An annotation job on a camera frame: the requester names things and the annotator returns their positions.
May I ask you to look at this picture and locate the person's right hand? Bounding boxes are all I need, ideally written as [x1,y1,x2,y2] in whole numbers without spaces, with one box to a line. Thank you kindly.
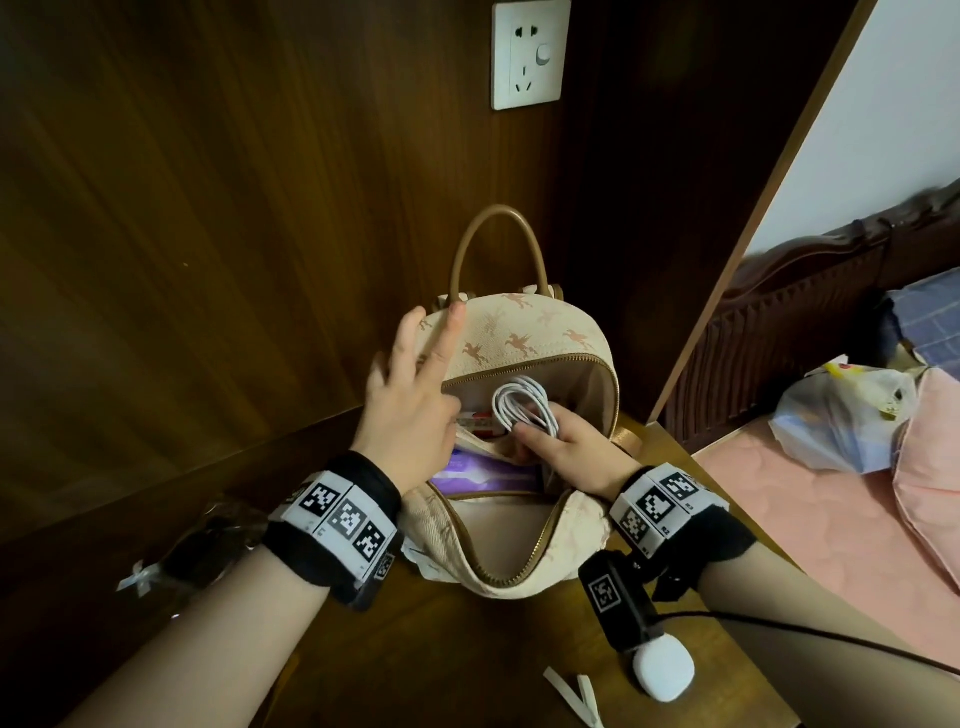
[513,404,643,502]

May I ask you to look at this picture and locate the person's left hand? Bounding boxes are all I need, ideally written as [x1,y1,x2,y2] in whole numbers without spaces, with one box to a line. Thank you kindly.
[350,299,468,496]

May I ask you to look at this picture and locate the purple tissue pack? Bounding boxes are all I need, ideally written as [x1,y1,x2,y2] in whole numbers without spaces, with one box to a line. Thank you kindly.
[431,448,545,496]

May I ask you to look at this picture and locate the white cable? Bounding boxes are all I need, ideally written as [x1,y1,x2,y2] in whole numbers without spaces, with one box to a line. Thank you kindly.
[491,376,562,442]

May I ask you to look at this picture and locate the beige horse-print backpack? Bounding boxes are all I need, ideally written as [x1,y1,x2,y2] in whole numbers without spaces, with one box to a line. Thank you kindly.
[401,203,646,601]

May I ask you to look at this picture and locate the person's right forearm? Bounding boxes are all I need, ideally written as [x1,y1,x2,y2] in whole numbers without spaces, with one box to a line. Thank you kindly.
[697,543,960,728]

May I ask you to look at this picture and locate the person's left forearm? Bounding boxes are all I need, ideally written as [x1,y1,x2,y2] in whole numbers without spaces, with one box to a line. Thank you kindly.
[59,551,331,728]

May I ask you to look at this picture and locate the right marker wristband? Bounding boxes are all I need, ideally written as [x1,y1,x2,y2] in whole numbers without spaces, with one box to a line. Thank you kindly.
[608,463,757,601]

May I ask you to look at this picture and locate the white earbuds case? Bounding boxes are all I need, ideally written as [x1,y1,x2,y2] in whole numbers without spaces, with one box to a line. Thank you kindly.
[632,633,697,704]

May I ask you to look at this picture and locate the clear bag with dark contents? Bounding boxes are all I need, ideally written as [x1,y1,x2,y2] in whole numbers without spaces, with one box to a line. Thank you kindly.
[161,498,271,601]

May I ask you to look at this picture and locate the large white ribbon cross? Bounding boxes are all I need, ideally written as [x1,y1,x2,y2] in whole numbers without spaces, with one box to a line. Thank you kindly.
[543,665,605,728]

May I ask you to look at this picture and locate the dark wooden bed headboard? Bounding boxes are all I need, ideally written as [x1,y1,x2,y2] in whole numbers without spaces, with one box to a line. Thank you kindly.
[663,179,960,455]

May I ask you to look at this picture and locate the white plastic bag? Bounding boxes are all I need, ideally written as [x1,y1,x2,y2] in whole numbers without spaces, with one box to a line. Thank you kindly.
[768,356,920,475]

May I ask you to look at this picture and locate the pink quilt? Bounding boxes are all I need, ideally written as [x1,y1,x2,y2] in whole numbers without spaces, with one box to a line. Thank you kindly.
[892,367,960,590]

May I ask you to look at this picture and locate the blue plaid pillow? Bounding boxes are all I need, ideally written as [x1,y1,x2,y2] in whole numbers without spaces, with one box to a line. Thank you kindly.
[888,268,960,380]

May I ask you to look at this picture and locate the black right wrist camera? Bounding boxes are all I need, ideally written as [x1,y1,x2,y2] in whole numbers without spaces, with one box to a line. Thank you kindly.
[577,551,667,654]

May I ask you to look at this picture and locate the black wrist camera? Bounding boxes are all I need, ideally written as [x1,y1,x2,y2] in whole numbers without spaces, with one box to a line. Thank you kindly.
[348,551,400,613]
[577,551,667,654]

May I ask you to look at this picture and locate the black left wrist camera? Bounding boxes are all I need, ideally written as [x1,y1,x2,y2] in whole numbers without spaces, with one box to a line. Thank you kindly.
[348,551,400,613]

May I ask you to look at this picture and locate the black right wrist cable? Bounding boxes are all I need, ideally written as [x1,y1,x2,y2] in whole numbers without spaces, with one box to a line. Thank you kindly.
[659,611,960,676]

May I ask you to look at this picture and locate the white wall socket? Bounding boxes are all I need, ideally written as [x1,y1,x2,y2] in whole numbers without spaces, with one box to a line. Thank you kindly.
[491,0,573,112]

